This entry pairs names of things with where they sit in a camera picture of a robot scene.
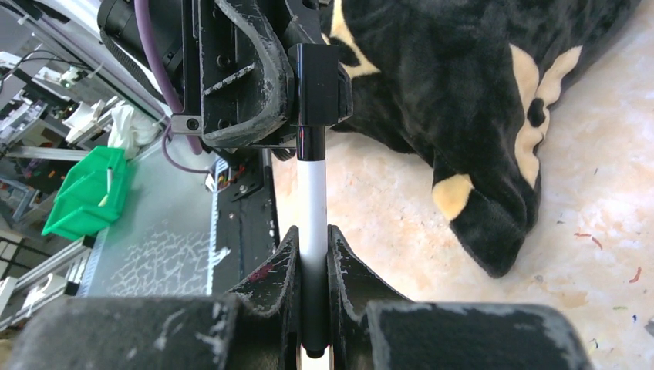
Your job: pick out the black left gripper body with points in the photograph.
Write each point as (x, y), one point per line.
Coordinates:
(158, 42)

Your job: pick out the green plastic bin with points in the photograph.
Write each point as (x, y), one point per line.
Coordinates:
(92, 195)

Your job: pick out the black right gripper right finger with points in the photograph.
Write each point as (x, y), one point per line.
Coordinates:
(375, 327)

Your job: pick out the black floral plush blanket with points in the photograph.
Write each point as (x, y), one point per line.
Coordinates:
(468, 86)

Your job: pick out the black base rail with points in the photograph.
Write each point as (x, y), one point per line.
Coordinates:
(244, 221)

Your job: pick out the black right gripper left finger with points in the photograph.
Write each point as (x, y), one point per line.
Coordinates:
(254, 325)

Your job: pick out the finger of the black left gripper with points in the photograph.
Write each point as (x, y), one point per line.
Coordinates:
(299, 22)
(246, 80)

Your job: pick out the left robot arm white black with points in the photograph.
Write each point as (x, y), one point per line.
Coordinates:
(72, 27)

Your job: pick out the thin white black-tip pen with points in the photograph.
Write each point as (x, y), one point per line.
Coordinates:
(313, 239)

